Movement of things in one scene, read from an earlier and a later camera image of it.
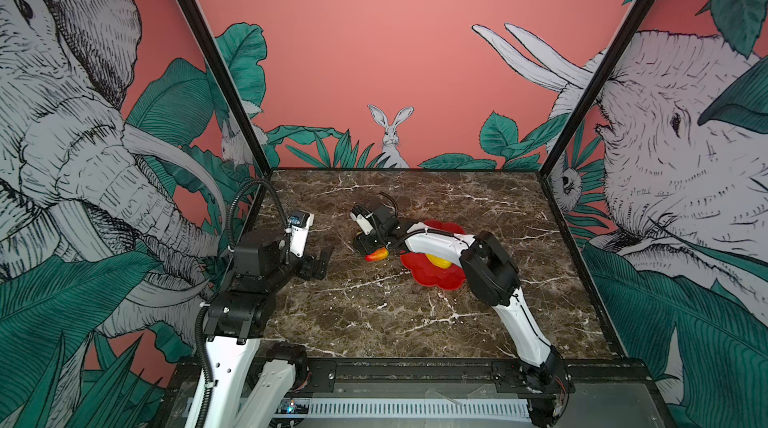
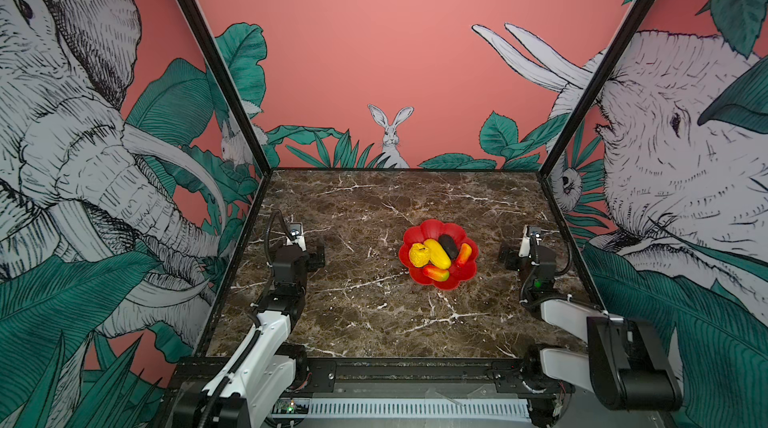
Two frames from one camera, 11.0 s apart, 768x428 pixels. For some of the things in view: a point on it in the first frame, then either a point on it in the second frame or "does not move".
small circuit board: [293, 406] does not move
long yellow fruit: [439, 262] does not move
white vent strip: [505, 408] does not move
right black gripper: [363, 245] → [514, 259]
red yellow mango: [379, 254] → [436, 274]
